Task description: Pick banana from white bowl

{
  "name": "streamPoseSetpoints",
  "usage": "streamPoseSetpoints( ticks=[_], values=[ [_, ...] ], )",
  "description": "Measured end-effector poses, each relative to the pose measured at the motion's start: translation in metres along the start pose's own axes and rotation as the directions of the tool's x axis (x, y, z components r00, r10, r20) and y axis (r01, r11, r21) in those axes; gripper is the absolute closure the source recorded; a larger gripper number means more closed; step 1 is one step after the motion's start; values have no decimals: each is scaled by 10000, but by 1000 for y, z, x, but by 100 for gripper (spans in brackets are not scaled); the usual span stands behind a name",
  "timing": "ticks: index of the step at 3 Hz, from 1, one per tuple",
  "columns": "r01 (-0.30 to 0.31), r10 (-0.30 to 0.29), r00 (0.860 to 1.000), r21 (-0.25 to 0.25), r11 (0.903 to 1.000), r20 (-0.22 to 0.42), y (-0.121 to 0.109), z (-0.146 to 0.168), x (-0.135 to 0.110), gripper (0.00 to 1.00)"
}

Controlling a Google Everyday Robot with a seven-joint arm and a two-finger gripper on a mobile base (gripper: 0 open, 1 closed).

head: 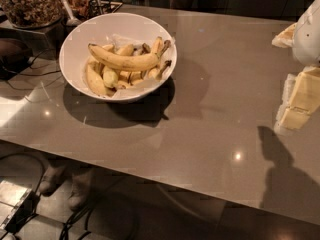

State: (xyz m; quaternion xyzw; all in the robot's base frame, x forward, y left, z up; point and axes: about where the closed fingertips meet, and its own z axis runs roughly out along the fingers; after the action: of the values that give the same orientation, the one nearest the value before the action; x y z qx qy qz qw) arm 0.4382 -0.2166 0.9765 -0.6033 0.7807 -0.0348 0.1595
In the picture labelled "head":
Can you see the left grey shoe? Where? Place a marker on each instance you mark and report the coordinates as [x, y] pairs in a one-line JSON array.
[[53, 177]]

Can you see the large top yellow banana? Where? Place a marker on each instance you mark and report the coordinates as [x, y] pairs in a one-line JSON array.
[[127, 63]]

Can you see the grey shoe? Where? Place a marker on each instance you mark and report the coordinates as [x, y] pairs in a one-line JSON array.
[[53, 177], [80, 189]]

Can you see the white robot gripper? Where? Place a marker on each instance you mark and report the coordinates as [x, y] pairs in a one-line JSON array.
[[308, 34]]

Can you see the upper right yellow banana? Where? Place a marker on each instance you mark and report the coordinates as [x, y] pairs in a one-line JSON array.
[[157, 46]]

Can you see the silver box on floor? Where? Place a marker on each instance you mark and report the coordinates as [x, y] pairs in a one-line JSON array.
[[15, 205]]

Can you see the left lower yellow banana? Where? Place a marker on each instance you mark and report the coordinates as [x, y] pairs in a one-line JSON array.
[[95, 81]]

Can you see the metal serving spoon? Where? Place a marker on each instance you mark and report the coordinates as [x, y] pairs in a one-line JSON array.
[[71, 19]]

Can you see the right banana with dark stem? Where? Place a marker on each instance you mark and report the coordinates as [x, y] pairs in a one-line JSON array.
[[157, 72]]

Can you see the small middle yellow banana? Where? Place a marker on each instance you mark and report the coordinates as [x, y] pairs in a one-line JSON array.
[[110, 78]]

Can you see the glass jar of nuts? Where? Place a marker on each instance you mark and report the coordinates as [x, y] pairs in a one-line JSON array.
[[31, 14]]

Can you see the dark snack container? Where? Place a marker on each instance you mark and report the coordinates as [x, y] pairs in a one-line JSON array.
[[85, 9]]

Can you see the right grey shoe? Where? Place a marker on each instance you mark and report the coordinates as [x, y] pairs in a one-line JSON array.
[[80, 189]]

